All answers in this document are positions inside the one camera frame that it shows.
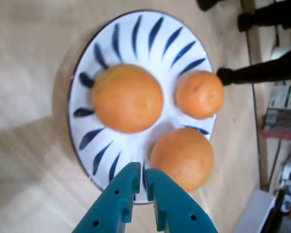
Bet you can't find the white plate blue leaf pattern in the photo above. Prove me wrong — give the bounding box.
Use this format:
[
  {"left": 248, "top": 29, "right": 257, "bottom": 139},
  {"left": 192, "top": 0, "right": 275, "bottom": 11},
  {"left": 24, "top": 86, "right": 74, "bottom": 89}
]
[{"left": 67, "top": 9, "right": 218, "bottom": 206}]

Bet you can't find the orange with green stem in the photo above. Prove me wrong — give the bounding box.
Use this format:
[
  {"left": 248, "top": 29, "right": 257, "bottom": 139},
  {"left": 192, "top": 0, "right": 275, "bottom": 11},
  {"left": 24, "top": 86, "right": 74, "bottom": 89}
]
[{"left": 149, "top": 128, "right": 214, "bottom": 194}]

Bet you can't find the small reddish orange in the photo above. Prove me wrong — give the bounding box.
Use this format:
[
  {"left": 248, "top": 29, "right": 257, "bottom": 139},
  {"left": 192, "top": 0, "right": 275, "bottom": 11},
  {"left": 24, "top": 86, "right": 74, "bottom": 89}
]
[{"left": 176, "top": 70, "right": 225, "bottom": 119}]

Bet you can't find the black stand leg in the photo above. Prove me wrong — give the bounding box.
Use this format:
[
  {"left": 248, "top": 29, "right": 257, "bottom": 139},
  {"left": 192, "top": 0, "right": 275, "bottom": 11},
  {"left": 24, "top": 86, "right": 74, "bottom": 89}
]
[
  {"left": 216, "top": 47, "right": 291, "bottom": 86},
  {"left": 237, "top": 0, "right": 291, "bottom": 32}
]

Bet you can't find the grey white board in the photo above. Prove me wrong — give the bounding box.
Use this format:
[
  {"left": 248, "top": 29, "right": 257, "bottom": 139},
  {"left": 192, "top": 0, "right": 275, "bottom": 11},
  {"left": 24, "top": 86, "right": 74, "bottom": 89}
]
[{"left": 236, "top": 189, "right": 282, "bottom": 233}]

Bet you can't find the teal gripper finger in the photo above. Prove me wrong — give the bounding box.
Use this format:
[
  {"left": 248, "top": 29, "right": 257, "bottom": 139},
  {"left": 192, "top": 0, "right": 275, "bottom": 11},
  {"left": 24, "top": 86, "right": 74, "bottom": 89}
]
[
  {"left": 72, "top": 162, "right": 141, "bottom": 233},
  {"left": 146, "top": 168, "right": 219, "bottom": 233}
]

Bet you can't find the large orange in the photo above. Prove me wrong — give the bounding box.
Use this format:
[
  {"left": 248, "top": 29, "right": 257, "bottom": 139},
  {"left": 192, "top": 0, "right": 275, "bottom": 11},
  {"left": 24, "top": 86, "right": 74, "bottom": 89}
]
[{"left": 91, "top": 63, "right": 164, "bottom": 133}]

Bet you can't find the green white cardboard box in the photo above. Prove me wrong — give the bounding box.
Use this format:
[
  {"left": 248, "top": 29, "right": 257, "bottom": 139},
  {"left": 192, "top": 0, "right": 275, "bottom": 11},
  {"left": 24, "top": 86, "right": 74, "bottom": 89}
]
[{"left": 267, "top": 85, "right": 291, "bottom": 110}]

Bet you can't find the red grey book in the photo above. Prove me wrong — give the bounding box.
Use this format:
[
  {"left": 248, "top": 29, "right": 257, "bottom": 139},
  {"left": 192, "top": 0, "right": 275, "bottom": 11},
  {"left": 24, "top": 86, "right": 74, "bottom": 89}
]
[{"left": 261, "top": 108, "right": 291, "bottom": 142}]

